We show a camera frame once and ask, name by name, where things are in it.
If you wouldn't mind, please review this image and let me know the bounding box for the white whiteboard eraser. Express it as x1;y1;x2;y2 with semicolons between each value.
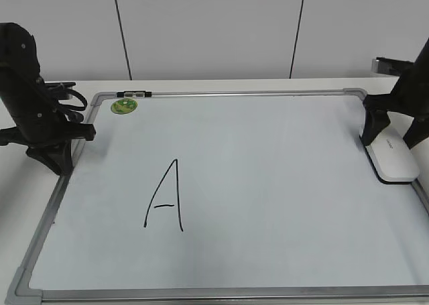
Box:
364;125;420;184

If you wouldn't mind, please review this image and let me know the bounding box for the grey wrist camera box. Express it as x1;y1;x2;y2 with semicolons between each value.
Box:
371;57;414;76

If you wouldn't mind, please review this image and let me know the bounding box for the round green sticker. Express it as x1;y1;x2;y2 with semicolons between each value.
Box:
111;99;138;115

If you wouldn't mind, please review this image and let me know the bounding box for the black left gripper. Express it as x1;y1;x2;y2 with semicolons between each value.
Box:
1;23;96;176

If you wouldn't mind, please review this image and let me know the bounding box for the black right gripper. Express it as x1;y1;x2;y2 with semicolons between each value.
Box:
360;41;429;149

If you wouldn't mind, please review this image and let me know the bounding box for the black hanging clip on frame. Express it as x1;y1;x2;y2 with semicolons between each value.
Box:
116;90;152;98

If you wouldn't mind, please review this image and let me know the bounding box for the black cable bundle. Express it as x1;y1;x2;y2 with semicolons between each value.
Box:
40;80;88;122

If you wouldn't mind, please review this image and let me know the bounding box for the white whiteboard with grey frame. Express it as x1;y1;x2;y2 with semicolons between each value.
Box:
6;88;428;304

